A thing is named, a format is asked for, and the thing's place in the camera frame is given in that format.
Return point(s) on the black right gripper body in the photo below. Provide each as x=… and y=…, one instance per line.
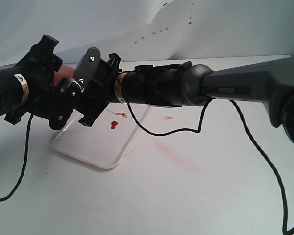
x=95, y=97

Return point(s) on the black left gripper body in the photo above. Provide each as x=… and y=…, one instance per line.
x=37, y=67

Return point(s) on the red ketchup squeeze bottle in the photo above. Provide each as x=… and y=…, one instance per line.
x=63, y=72

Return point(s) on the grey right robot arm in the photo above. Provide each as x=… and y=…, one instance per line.
x=270, y=83

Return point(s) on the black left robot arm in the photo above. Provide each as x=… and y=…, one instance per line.
x=13, y=92

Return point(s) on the red ketchup blob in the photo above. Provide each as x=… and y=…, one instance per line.
x=114, y=124

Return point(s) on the white rectangular plastic tray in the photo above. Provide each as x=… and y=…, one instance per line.
x=99, y=145

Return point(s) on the white backdrop cloth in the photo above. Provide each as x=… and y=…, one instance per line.
x=145, y=30

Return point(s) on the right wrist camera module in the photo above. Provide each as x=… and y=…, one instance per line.
x=87, y=67

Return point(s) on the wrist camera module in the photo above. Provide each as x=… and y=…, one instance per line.
x=70, y=86
x=87, y=67

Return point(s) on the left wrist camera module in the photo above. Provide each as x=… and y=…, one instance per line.
x=70, y=86

